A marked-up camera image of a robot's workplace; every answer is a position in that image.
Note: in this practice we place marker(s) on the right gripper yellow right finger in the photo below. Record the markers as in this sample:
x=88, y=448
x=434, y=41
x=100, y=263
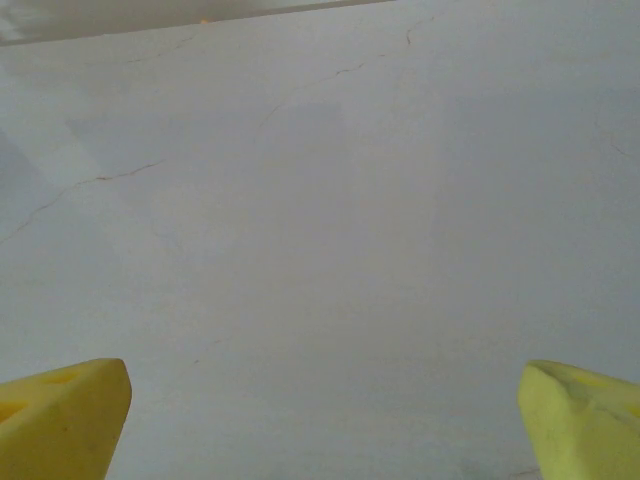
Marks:
x=585, y=430

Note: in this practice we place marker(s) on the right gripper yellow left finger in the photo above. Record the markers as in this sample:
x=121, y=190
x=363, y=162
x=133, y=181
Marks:
x=60, y=425

